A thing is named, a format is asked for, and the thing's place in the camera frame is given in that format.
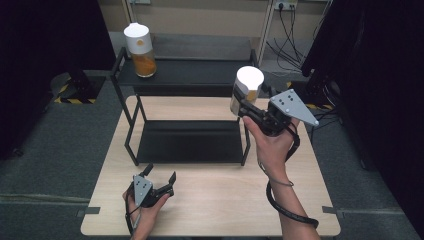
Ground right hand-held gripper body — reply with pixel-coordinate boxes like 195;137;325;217
239;88;320;137

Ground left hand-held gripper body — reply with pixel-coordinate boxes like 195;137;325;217
128;174;175;208

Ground pale powder spice jar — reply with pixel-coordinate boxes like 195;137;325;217
229;65;265;117

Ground black two-tier metal rack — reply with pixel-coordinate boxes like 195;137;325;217
110;46;259;167

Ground orange powder spice jar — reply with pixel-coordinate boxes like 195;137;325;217
123;22;158;79

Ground person's left hand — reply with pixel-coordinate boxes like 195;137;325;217
122;190;171;234

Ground person's right hand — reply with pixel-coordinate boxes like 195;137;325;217
242;114;301;179

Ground black curtain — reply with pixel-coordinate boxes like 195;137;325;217
0;0;117;161
301;0;424;231

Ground yellow black floor tape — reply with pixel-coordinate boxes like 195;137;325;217
53;83;98;105

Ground black stand base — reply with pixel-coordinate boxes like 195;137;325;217
68;68;108;101

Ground left hand-held gripper cable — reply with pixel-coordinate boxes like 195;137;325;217
124;191;142;238

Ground hand-held gripper cable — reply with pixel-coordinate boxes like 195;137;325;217
124;191;142;238
265;122;320;230

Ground black power cable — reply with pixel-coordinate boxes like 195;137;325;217
266;5;303;69

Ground white metal post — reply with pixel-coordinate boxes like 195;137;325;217
125;0;137;24
258;0;279;64

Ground thin wrist bracelet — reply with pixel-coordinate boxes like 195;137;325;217
258;162;295;188

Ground white wall power socket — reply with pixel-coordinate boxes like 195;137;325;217
273;0;298;11

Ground right hand-held gripper cable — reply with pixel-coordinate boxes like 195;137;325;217
265;122;320;230

